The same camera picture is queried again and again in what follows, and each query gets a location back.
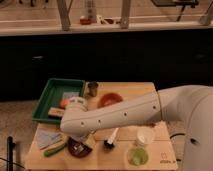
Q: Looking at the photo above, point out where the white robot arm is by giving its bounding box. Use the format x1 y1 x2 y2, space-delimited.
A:
60 85 213 171

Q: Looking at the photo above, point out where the orange bowl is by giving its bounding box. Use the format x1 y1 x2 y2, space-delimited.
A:
98 93 123 108

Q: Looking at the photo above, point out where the dark purple bowl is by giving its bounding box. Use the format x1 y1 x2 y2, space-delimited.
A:
68 138 92 158

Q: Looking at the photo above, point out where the small metal cup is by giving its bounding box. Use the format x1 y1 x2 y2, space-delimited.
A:
88 81 98 97

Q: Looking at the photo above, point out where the blue sponge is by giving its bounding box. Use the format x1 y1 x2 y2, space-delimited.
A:
62 92 79 99

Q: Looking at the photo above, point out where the orange fruit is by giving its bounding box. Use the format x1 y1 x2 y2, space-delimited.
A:
59 98 68 109

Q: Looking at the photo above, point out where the green plastic tray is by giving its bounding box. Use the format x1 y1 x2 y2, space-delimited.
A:
32 78 85 125

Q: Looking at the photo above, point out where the white dish brush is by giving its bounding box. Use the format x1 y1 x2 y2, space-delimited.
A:
104 128 118 149

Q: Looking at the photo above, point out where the wooden block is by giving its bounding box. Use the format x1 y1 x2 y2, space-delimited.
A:
48 107 64 118

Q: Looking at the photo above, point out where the green plastic cup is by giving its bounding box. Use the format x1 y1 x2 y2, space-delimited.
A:
128 147 149 166

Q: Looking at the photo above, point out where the grey folded cloth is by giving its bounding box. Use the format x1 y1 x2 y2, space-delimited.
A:
36 129 62 150

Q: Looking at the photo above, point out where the green cucumber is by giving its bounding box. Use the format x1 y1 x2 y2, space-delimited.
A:
43 143 67 157

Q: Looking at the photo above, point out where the black pole stand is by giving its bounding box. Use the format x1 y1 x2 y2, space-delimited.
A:
6 136 16 171

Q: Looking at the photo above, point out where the black cable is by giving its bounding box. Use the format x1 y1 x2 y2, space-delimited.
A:
168 132 186 171

